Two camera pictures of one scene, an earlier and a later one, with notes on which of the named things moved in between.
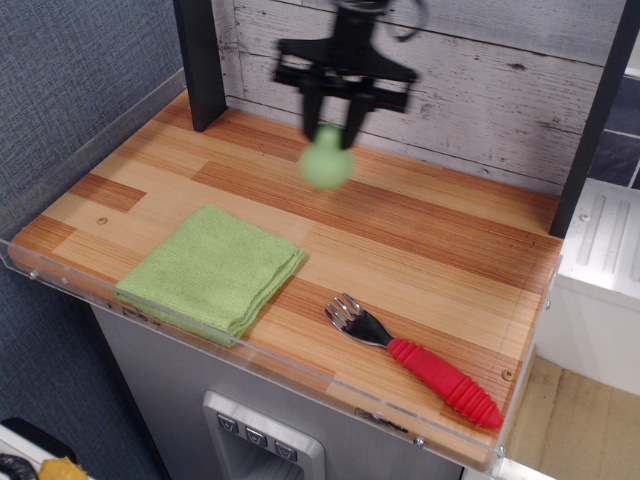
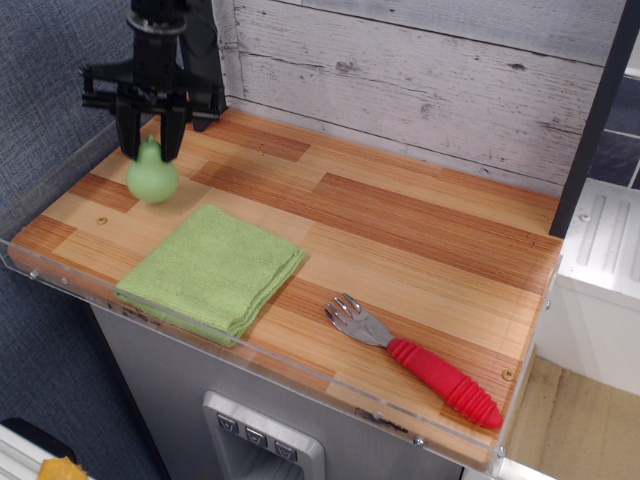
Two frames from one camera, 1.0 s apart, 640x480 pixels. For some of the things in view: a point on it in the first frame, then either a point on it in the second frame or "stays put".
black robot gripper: x=349 y=63 → x=153 y=80
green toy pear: x=325 y=163 → x=149 y=179
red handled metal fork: x=346 y=317 stays put
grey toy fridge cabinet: x=166 y=374 stays put
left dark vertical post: x=201 y=60 stays put
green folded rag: x=213 y=273 stays put
